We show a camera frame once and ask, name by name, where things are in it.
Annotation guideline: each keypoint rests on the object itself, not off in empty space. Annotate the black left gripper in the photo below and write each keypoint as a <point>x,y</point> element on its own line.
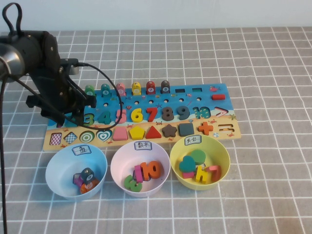
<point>53,97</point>

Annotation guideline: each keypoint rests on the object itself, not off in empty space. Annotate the green fish piece number three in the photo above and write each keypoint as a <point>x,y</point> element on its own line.
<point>89,90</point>

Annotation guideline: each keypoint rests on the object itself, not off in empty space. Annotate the teal fish piece number four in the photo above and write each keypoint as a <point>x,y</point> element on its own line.
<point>105,90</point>

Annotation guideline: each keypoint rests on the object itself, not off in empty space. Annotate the light blue plastic bowl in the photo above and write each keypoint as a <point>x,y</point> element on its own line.
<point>61,170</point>

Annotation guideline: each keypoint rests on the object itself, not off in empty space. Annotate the slate fish piece number nine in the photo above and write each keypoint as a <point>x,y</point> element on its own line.
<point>87,174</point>

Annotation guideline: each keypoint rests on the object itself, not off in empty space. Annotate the pink fish piece number five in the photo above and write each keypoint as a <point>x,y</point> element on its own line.
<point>120,89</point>

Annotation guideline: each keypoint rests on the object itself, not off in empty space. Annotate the purple fish piece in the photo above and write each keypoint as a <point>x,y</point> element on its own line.
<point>78,181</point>

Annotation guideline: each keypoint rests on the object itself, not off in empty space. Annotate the pale pink plastic bowl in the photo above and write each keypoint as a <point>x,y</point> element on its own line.
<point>122,161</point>

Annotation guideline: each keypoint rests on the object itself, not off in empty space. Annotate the orange fish piece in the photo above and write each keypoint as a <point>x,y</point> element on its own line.
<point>89,187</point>

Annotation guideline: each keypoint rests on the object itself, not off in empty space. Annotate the yellow fish piece number six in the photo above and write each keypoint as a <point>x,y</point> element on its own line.
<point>136,89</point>

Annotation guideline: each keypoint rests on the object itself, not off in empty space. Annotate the red fish piece number seven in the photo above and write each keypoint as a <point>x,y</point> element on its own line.
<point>150,88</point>

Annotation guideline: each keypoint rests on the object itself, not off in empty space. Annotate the brown fish piece number eight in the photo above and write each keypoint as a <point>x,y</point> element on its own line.
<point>165,87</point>

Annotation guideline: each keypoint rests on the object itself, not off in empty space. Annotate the colourful wooden puzzle board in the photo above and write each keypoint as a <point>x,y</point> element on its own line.
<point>170,101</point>

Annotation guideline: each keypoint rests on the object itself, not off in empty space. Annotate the yellow plastic bowl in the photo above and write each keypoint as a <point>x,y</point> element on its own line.
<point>214,153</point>

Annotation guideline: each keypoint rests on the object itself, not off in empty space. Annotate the green wooden number three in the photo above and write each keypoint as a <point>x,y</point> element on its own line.
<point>90,119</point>

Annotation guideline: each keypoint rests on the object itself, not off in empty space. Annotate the teal wooden number four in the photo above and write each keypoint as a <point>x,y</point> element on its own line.
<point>106,118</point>

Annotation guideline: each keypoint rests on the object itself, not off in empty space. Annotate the pink wooden number five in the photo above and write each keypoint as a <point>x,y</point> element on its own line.
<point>119,117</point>

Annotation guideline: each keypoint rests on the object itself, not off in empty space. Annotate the pink wooden trapezoid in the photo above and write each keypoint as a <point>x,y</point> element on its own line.
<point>120,134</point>

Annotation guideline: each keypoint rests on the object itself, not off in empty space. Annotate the yellow wooden number six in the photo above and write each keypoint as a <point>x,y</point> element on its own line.
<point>136,116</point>

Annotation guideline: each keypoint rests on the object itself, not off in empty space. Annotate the yellow wooden pentagon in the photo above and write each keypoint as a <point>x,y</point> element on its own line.
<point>137,133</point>

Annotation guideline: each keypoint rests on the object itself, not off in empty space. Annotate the red wooden number seven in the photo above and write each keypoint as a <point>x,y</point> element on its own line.
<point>153,113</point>

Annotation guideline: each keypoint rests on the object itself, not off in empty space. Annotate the red wooden triangle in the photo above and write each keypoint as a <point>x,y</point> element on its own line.
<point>153,134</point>

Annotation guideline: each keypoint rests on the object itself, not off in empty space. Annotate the magenta wooden number one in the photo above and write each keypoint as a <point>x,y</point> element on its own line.
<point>138,173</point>

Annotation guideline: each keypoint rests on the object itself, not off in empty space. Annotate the bright green wooden number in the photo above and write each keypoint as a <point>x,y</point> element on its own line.
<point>129,184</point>

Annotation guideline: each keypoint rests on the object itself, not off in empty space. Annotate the orange wooden number ten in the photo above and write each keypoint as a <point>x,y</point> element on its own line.
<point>152,170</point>

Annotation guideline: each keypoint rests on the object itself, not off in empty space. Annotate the brown wooden number eight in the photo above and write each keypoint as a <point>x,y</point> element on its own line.
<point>168,114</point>

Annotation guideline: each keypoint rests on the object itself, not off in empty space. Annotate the brown wooden star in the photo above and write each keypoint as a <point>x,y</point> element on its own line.
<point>169,131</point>

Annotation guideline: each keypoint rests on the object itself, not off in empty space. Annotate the slate wooden number nine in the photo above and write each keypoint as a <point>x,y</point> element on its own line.
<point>184,111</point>

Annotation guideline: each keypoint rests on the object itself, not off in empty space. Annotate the slate wooden square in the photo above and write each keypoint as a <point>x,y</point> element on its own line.
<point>186,129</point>

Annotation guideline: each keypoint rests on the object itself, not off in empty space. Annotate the teal wooden heart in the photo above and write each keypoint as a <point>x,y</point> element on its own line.
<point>187,164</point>

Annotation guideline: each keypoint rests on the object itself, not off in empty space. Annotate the pink wooden block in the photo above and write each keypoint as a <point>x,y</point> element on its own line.
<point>188,174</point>

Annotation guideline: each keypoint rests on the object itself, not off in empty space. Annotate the green wooden circle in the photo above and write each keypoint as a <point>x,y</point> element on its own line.
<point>198,156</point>

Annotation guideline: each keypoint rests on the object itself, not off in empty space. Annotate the orange wooden plus sign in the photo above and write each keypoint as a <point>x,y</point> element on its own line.
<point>205,128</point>

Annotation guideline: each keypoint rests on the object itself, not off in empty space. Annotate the red wooden minus bar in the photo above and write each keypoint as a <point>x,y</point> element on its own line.
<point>217,97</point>

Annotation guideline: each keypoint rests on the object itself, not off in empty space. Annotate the grey checked tablecloth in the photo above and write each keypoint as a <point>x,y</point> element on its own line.
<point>256,73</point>

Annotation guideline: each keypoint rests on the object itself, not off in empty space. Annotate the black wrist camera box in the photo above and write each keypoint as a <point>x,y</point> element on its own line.
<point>70,65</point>

